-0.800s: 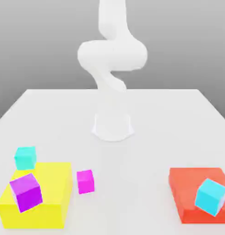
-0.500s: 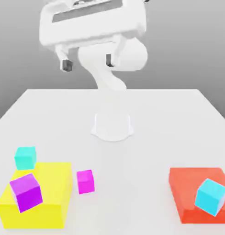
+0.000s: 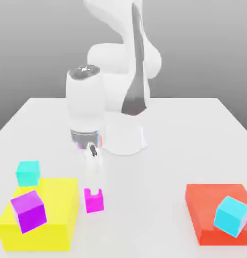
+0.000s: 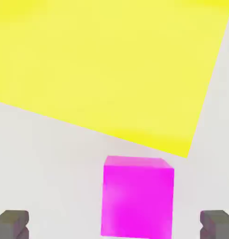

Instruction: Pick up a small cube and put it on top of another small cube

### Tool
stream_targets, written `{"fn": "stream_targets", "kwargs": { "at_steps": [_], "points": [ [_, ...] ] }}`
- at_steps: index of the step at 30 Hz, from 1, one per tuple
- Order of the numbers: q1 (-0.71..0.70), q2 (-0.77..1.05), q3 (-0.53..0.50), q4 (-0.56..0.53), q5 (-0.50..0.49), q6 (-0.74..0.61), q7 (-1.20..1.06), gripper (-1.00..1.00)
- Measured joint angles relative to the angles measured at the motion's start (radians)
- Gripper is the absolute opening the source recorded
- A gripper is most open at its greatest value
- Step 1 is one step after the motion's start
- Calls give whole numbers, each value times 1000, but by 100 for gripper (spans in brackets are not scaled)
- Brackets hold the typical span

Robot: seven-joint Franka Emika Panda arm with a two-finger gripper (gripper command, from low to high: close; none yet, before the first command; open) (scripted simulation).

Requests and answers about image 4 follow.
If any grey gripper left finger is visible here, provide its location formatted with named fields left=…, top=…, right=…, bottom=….
left=0, top=210, right=30, bottom=239

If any large yellow box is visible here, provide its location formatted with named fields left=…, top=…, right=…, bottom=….
left=0, top=0, right=229, bottom=159

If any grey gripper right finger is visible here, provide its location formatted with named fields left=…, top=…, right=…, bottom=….
left=200, top=209, right=229, bottom=239

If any small magenta cube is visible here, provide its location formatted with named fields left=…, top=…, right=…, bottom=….
left=100, top=155, right=175, bottom=239

